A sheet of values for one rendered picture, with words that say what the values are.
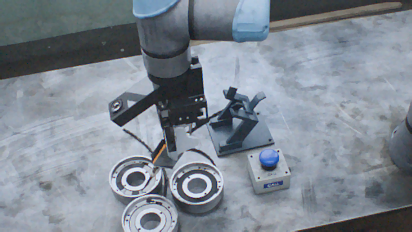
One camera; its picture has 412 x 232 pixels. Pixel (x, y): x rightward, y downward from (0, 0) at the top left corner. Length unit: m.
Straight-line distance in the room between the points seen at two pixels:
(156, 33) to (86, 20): 1.96
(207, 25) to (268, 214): 0.45
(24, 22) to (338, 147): 1.90
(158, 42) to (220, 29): 0.09
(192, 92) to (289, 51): 0.56
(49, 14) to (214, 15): 2.00
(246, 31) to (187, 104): 0.19
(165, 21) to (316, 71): 0.66
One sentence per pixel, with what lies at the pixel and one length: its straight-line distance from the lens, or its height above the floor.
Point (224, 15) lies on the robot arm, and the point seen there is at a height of 1.25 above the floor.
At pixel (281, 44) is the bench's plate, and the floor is 0.80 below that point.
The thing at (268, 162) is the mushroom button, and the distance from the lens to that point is 1.02.
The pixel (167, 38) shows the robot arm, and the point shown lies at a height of 1.21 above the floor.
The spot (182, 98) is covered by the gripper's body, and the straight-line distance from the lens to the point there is 0.86.
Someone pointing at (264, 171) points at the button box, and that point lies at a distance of 1.04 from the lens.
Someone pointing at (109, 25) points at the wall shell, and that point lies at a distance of 2.72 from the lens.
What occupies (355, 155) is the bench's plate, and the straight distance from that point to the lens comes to 1.14.
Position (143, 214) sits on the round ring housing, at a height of 0.83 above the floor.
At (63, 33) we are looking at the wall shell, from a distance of 2.74.
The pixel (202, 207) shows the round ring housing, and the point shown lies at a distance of 1.01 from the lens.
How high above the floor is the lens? 1.66
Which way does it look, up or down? 46 degrees down
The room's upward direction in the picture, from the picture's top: 5 degrees counter-clockwise
